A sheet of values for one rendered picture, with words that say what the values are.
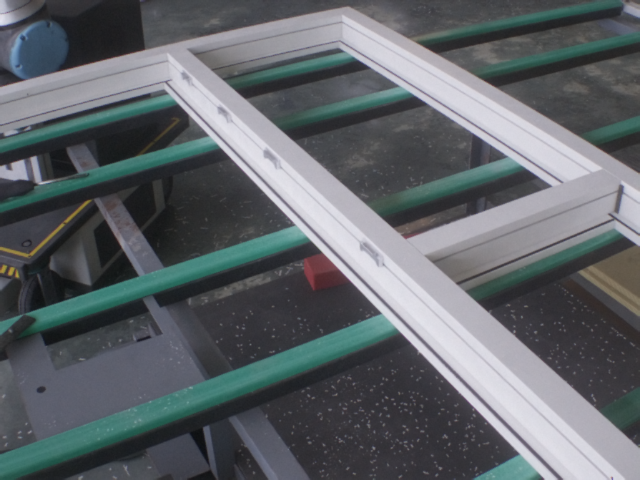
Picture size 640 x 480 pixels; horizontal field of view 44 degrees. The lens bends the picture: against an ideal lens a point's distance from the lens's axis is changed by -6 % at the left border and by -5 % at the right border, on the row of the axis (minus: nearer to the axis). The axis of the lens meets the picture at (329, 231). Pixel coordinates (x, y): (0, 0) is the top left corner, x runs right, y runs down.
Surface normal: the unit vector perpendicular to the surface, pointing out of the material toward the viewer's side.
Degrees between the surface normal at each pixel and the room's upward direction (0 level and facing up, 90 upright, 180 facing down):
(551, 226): 90
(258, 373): 0
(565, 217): 90
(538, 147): 90
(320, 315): 0
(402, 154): 0
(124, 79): 90
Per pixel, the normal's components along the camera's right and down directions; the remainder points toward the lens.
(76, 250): -0.35, 0.53
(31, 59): 0.72, 0.45
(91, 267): 0.94, 0.18
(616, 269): -0.01, -0.83
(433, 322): -0.87, 0.29
